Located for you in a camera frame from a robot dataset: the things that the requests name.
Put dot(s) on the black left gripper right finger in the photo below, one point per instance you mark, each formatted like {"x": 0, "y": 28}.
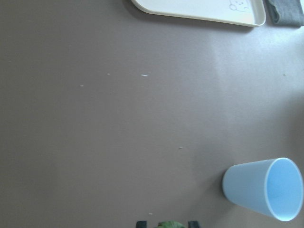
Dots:
{"x": 193, "y": 224}

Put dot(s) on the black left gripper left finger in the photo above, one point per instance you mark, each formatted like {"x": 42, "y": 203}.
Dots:
{"x": 141, "y": 224}

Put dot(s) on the red strawberry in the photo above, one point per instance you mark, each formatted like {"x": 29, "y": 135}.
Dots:
{"x": 170, "y": 224}

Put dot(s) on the light blue plastic cup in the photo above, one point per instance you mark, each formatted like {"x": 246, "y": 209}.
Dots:
{"x": 274, "y": 187}

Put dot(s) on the cream rabbit tray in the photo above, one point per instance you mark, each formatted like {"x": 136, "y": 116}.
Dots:
{"x": 250, "y": 13}

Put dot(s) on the grey folded cloth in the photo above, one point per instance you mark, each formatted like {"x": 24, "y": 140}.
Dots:
{"x": 286, "y": 12}

